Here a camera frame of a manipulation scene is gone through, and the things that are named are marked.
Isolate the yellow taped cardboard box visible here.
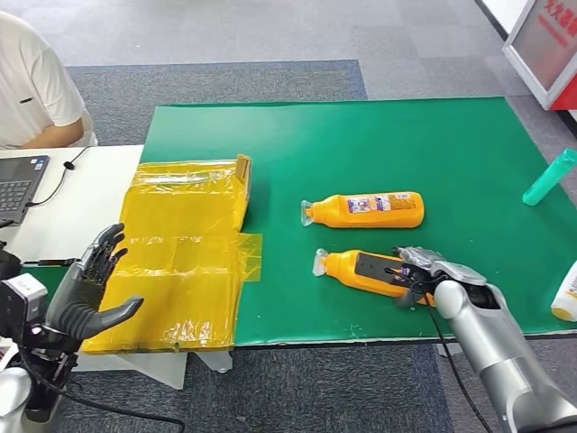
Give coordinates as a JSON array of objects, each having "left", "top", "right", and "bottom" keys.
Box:
[{"left": 81, "top": 153, "right": 263, "bottom": 356}]

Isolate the dark laptop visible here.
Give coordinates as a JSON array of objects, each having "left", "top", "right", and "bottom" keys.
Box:
[{"left": 0, "top": 155, "right": 51, "bottom": 227}]

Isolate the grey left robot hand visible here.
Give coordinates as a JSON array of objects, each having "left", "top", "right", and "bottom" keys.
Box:
[{"left": 45, "top": 223, "right": 145, "bottom": 342}]

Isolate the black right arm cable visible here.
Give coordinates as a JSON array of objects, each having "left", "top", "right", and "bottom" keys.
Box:
[{"left": 422, "top": 291, "right": 496, "bottom": 433}]

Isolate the teal plastic bottle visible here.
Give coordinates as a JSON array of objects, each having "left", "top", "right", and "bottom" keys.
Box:
[{"left": 523, "top": 148, "right": 577, "bottom": 208}]

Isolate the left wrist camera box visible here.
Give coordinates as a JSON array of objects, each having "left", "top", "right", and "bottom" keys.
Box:
[{"left": 0, "top": 273, "right": 49, "bottom": 346}]

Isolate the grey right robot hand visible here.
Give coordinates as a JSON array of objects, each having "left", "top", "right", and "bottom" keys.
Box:
[{"left": 385, "top": 245, "right": 488, "bottom": 309}]

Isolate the orange bottle with clear cap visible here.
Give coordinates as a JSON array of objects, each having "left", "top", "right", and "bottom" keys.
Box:
[
  {"left": 300, "top": 190, "right": 425, "bottom": 230},
  {"left": 312, "top": 248, "right": 436, "bottom": 307}
]

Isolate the white and red sign stand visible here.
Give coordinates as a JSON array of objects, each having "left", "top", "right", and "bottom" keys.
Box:
[{"left": 502, "top": 0, "right": 577, "bottom": 113}]

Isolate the thin black cable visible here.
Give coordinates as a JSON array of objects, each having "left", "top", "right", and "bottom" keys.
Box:
[{"left": 25, "top": 146, "right": 94, "bottom": 209}]

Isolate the white and yellow bottle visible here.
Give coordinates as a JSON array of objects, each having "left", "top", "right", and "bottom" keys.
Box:
[{"left": 551, "top": 260, "right": 577, "bottom": 324}]

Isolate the person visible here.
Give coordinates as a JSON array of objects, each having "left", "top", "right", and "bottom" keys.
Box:
[{"left": 0, "top": 10, "right": 99, "bottom": 151}]

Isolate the green table mat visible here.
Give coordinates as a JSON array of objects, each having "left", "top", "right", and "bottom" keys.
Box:
[{"left": 140, "top": 97, "right": 577, "bottom": 348}]

